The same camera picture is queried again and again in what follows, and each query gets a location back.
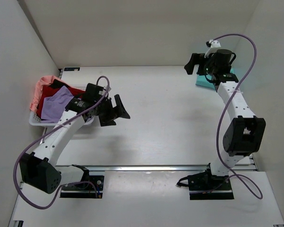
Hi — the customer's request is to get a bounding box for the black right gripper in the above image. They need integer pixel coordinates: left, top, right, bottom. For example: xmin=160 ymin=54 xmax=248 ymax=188
xmin=185 ymin=53 xmax=218 ymax=77

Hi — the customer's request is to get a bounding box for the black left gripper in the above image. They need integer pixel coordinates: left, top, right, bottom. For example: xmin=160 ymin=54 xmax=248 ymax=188
xmin=96 ymin=92 xmax=131 ymax=124

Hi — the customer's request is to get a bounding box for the teal t shirt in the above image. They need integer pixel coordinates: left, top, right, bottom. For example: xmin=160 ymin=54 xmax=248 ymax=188
xmin=195 ymin=68 xmax=234 ymax=91

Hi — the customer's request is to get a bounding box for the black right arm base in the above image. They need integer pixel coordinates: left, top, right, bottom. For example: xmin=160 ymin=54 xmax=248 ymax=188
xmin=176 ymin=165 xmax=234 ymax=201

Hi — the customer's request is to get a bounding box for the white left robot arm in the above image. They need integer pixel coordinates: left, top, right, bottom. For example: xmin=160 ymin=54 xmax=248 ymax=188
xmin=19 ymin=83 xmax=130 ymax=194

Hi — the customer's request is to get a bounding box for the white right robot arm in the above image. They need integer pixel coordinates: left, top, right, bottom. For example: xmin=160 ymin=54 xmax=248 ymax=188
xmin=184 ymin=48 xmax=266 ymax=189

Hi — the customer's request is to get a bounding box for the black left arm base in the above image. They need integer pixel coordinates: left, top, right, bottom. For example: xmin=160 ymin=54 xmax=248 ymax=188
xmin=60 ymin=165 xmax=105 ymax=199

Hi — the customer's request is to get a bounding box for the purple t shirt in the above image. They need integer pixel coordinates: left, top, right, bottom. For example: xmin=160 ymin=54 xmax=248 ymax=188
xmin=41 ymin=87 xmax=74 ymax=123

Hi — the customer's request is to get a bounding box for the red t shirt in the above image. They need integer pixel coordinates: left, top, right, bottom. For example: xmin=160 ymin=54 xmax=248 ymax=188
xmin=30 ymin=76 xmax=84 ymax=120

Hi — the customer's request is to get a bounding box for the pink t shirt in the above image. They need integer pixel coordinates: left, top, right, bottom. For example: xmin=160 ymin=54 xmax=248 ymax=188
xmin=30 ymin=75 xmax=69 ymax=113

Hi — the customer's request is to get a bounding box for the white plastic laundry basket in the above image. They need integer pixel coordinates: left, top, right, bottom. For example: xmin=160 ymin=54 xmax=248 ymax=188
xmin=28 ymin=84 xmax=95 ymax=127

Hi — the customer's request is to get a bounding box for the aluminium table edge rail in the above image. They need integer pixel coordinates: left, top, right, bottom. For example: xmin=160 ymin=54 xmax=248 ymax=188
xmin=34 ymin=66 xmax=258 ymax=172

